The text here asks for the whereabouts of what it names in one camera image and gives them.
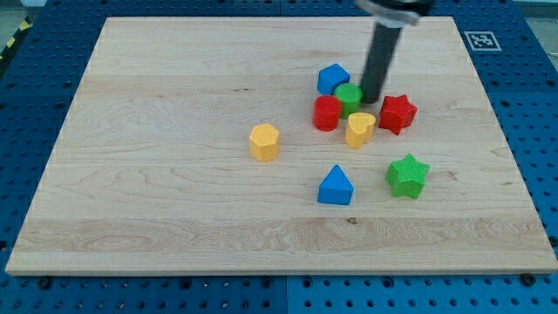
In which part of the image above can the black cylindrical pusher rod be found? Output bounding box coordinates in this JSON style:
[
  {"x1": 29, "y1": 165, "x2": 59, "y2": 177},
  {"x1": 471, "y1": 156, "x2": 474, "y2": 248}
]
[{"x1": 360, "y1": 23, "x2": 401, "y2": 104}]

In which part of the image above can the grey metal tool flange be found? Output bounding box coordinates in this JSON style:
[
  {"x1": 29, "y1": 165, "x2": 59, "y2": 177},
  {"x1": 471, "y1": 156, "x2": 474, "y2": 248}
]
[{"x1": 354, "y1": 0, "x2": 436, "y2": 27}]

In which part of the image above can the blue cube block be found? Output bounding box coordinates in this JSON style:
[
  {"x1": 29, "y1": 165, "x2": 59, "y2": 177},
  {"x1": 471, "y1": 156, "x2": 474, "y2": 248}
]
[{"x1": 317, "y1": 64, "x2": 350, "y2": 95}]

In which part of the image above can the green cylinder block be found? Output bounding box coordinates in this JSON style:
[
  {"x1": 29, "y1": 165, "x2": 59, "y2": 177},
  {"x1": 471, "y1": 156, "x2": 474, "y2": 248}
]
[{"x1": 334, "y1": 83, "x2": 363, "y2": 119}]

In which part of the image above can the red star block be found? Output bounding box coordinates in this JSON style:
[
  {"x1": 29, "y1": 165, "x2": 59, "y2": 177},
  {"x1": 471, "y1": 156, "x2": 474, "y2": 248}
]
[{"x1": 378, "y1": 95, "x2": 418, "y2": 135}]

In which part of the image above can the yellow heart block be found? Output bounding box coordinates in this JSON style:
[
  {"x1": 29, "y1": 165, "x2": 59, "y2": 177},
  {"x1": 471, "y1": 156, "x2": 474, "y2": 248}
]
[{"x1": 345, "y1": 113, "x2": 376, "y2": 149}]

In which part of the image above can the red cylinder block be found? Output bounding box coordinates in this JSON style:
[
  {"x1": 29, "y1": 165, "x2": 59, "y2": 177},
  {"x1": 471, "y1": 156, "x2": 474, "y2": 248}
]
[{"x1": 312, "y1": 95, "x2": 342, "y2": 132}]

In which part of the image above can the white fiducial marker tag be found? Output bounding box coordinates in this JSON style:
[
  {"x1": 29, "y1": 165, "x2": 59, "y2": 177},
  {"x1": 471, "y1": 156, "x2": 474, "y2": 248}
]
[{"x1": 465, "y1": 31, "x2": 501, "y2": 51}]

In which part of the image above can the green star block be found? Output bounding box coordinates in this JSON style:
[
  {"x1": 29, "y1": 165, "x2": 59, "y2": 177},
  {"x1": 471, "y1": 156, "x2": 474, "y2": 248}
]
[{"x1": 384, "y1": 154, "x2": 430, "y2": 199}]

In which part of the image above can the yellow hexagon block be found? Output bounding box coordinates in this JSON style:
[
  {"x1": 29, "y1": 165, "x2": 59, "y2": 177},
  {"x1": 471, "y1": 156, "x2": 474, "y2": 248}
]
[{"x1": 248, "y1": 124, "x2": 280, "y2": 161}]

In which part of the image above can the blue triangle block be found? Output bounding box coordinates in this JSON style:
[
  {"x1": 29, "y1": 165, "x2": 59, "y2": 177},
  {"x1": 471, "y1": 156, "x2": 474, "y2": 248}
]
[{"x1": 317, "y1": 165, "x2": 354, "y2": 206}]

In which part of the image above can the light wooden board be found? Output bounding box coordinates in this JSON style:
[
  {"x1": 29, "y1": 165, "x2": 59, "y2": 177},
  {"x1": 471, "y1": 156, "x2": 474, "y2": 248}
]
[{"x1": 6, "y1": 17, "x2": 557, "y2": 276}]

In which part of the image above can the black bolt front right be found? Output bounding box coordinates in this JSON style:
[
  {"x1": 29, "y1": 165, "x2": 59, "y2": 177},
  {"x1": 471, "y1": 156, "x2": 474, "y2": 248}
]
[{"x1": 520, "y1": 273, "x2": 537, "y2": 287}]

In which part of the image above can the black bolt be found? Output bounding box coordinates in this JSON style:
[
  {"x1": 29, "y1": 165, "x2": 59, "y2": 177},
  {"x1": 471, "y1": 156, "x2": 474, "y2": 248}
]
[
  {"x1": 520, "y1": 273, "x2": 537, "y2": 287},
  {"x1": 36, "y1": 276, "x2": 51, "y2": 290}
]

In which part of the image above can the black bolt front left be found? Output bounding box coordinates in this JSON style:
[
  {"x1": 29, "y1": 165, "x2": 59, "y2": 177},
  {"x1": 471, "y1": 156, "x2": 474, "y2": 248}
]
[{"x1": 36, "y1": 276, "x2": 51, "y2": 290}]

